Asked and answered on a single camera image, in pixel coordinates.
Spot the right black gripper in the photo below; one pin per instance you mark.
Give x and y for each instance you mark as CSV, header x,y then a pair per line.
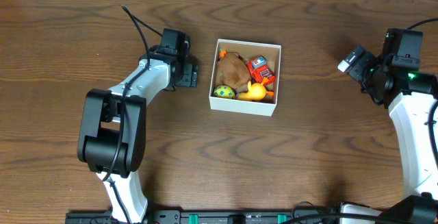
x,y
371,78

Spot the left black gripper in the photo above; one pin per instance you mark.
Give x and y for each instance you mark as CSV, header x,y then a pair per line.
x,y
188,75

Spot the yellow ball with blue letters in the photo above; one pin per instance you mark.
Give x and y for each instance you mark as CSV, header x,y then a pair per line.
x,y
224,91

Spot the brown plush toy with carrot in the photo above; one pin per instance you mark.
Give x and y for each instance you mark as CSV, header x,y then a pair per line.
x,y
232,70

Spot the red toy fire truck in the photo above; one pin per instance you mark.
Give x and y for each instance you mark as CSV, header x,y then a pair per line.
x,y
259,71

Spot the yellow rubber duck blue cap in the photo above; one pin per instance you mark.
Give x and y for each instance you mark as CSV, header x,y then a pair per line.
x,y
256,91

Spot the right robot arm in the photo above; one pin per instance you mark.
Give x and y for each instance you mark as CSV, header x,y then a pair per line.
x,y
412,106

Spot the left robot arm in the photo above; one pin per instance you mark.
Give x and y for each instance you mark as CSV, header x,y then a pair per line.
x,y
112,136

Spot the white cardboard box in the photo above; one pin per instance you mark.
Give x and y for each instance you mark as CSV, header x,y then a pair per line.
x,y
248,50

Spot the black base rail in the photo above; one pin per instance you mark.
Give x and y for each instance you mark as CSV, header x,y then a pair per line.
x,y
177,217

